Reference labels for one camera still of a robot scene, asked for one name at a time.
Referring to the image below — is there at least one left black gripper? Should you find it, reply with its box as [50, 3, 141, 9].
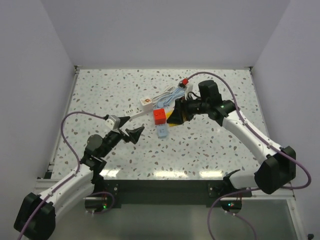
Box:
[99, 116, 144, 158]

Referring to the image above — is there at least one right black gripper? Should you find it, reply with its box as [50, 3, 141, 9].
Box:
[166, 93, 210, 125]

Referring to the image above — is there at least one yellow cube plug adapter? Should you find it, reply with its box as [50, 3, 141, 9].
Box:
[166, 110, 187, 126]

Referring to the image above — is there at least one white power strip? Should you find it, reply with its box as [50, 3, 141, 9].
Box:
[124, 106, 151, 120]

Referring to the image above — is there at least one red cube plug adapter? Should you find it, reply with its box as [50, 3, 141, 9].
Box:
[153, 108, 167, 125]

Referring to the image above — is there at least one white cube plug adapter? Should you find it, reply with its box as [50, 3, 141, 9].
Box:
[139, 96, 153, 112]

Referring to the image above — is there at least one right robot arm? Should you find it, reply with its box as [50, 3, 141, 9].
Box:
[167, 80, 296, 197]

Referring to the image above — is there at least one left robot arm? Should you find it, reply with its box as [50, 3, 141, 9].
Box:
[13, 115, 145, 240]

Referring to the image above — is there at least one blue power strip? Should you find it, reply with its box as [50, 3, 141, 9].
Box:
[156, 124, 168, 139]

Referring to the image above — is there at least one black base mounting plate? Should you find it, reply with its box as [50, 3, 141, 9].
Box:
[84, 178, 252, 213]

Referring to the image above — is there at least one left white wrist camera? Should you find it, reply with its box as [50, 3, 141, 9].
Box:
[105, 115, 121, 131]

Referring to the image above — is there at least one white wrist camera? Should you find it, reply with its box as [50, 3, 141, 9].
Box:
[105, 115, 121, 131]
[178, 78, 193, 99]

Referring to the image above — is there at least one white power cord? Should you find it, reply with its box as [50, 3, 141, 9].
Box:
[151, 86, 176, 102]

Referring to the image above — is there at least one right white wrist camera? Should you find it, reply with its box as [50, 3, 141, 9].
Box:
[178, 78, 193, 99]

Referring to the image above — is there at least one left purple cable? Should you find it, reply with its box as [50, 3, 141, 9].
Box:
[18, 111, 110, 240]

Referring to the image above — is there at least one purple cable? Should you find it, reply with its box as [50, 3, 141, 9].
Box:
[18, 111, 110, 240]
[186, 71, 312, 240]

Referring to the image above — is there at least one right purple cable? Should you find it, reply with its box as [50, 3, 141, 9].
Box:
[186, 71, 312, 240]

